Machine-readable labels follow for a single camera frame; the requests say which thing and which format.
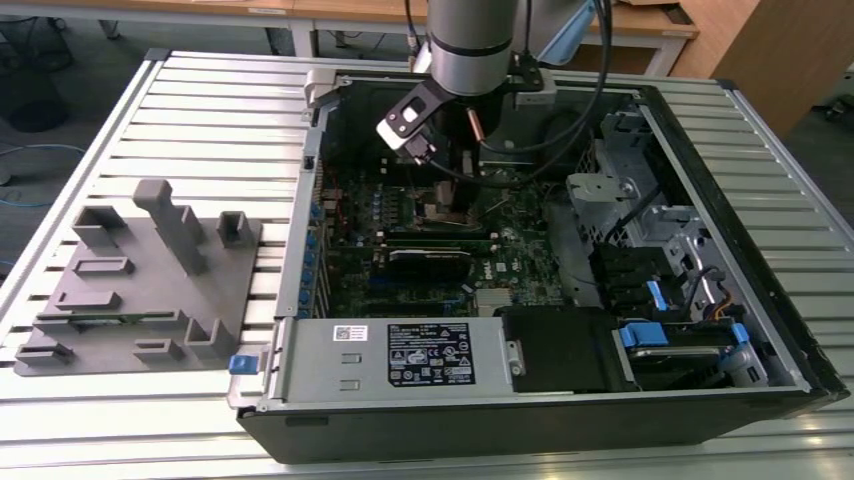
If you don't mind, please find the black wire basket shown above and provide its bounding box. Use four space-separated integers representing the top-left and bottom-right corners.
0 14 75 74

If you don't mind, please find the grey power supply unit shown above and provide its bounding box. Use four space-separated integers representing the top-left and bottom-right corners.
263 317 520 401

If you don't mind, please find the blue disk bay clip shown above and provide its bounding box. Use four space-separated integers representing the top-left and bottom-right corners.
643 279 670 310

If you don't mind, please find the green RAM stick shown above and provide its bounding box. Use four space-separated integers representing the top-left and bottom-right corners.
384 238 500 251
36 310 176 326

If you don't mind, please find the grey case handle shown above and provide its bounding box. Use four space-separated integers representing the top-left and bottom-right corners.
302 68 343 110

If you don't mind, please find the CPU socket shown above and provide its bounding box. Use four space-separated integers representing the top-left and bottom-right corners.
410 185 483 232

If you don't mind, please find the green motherboard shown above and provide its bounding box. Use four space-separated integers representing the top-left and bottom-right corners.
312 149 586 321

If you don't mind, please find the silver disk bay bracket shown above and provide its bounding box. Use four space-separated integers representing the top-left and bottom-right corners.
564 172 636 206

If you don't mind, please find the silver chipset heat sink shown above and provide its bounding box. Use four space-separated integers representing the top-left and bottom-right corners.
475 287 516 308

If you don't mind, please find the black plastic shroud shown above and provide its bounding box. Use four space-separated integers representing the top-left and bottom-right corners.
498 305 640 394

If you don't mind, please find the wooden desk white frame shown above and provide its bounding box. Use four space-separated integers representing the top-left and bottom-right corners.
0 0 299 41
292 0 701 76

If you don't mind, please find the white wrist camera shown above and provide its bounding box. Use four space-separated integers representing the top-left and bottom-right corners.
375 91 446 151

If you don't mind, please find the black PC case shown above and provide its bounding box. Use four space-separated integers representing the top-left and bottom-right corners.
226 67 853 466

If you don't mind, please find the hard disk blue carrier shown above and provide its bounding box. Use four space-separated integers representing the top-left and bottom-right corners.
614 322 753 391

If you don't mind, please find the blue floor cable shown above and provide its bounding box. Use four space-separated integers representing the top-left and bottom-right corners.
0 143 87 209

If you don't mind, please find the grey parts rack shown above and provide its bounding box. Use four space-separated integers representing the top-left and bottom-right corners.
11 178 266 377

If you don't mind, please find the black office chair base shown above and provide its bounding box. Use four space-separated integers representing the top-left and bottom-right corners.
823 92 854 121

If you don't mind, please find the wooden cabinet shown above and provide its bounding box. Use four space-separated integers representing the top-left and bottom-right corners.
666 0 854 139

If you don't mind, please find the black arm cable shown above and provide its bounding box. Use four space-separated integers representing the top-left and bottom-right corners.
476 0 615 154

